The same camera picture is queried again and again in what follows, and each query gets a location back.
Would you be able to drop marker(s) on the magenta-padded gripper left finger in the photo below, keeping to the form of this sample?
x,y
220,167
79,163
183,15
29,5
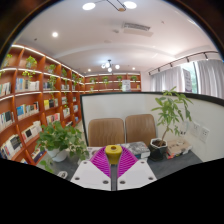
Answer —
x,y
88,173

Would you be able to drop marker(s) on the pothos plant in white pot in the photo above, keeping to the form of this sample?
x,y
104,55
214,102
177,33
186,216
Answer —
x,y
61,136

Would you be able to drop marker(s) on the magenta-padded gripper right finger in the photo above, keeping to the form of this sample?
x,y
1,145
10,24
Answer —
x,y
138,173

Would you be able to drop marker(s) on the brown upholstered chair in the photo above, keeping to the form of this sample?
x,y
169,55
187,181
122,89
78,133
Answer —
x,y
106,133
140,128

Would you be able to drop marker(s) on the ceiling air vent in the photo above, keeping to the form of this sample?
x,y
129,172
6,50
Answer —
x,y
137,29

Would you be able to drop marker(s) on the small stack of books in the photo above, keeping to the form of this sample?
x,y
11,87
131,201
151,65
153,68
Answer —
x,y
178,146

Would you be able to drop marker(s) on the white purple standing banner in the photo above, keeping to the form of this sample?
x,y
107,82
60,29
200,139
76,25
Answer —
x,y
188,80

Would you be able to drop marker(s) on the orange wooden plant shelf unit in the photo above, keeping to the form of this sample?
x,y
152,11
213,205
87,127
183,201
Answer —
x,y
100,82

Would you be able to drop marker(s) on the white sheer curtain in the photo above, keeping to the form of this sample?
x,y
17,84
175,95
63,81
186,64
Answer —
x,y
210,78
165,80

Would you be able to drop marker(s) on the black track light rail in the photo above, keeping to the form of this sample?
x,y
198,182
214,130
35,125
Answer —
x,y
186,59

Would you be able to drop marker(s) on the white wall socket panel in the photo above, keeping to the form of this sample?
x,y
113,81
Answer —
x,y
195,129
204,134

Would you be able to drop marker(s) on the white framed sign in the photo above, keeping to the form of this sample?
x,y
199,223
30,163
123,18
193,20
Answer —
x,y
126,85

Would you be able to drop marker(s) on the orange wooden bookshelf unit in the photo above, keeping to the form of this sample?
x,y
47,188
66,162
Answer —
x,y
30,110

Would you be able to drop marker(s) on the recessed ceiling lights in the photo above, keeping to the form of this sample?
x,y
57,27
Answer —
x,y
55,34

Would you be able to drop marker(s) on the tall plant in black pot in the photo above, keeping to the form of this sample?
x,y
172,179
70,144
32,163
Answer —
x,y
157,148

